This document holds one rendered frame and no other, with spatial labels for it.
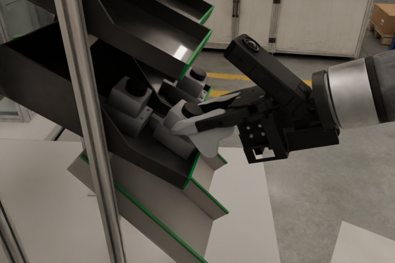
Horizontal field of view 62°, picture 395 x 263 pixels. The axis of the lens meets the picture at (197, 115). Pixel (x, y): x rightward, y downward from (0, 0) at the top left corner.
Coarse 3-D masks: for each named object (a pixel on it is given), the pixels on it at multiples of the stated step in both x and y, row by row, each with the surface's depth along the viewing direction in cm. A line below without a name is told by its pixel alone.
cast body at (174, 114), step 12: (180, 108) 47; (192, 108) 46; (156, 120) 49; (168, 120) 46; (156, 132) 48; (168, 132) 47; (168, 144) 48; (180, 144) 47; (192, 144) 47; (180, 156) 48
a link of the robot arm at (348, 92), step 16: (352, 64) 35; (336, 80) 35; (352, 80) 34; (368, 80) 33; (336, 96) 35; (352, 96) 34; (368, 96) 33; (336, 112) 35; (352, 112) 34; (368, 112) 34; (352, 128) 37
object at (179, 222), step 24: (72, 168) 48; (120, 168) 55; (120, 192) 48; (144, 192) 56; (168, 192) 60; (192, 192) 62; (144, 216) 49; (168, 216) 57; (192, 216) 61; (216, 216) 64; (168, 240) 51; (192, 240) 58
